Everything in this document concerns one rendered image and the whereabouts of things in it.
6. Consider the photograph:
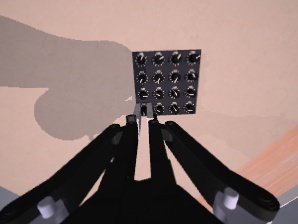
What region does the black knob box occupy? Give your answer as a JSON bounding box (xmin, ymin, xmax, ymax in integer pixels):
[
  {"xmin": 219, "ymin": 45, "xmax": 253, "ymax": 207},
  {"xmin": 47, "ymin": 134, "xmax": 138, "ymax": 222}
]
[{"xmin": 132, "ymin": 49, "xmax": 201, "ymax": 117}]

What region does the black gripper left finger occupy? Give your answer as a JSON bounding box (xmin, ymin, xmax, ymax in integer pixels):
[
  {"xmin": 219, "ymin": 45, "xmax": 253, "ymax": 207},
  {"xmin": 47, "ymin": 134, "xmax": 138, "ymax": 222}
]
[{"xmin": 0, "ymin": 103, "xmax": 141, "ymax": 224}]

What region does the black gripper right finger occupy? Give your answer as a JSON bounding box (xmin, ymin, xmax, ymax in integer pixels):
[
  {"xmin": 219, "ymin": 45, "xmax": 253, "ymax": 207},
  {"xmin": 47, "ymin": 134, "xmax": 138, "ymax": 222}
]
[{"xmin": 147, "ymin": 103, "xmax": 280, "ymax": 224}]

